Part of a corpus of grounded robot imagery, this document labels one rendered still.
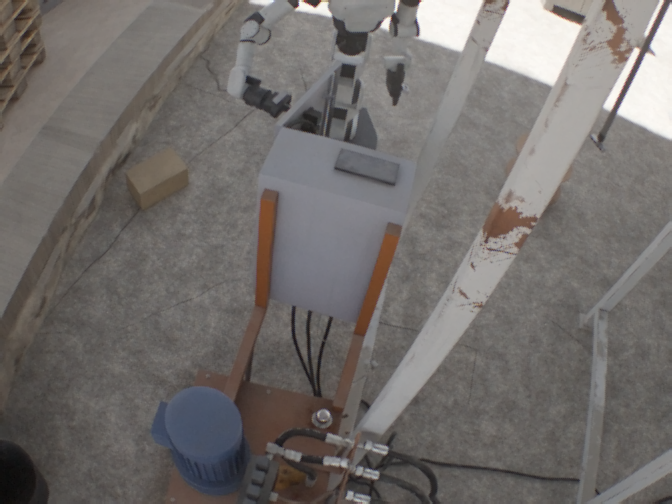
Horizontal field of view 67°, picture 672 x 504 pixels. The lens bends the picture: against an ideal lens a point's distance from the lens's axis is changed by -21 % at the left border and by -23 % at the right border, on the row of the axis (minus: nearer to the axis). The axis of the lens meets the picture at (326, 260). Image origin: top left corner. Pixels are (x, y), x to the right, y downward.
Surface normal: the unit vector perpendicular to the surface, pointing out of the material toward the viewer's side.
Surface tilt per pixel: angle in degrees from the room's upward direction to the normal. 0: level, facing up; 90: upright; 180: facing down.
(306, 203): 90
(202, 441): 0
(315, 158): 0
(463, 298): 89
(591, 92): 89
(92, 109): 0
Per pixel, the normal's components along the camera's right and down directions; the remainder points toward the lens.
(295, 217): -0.25, 0.78
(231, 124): 0.11, -0.57
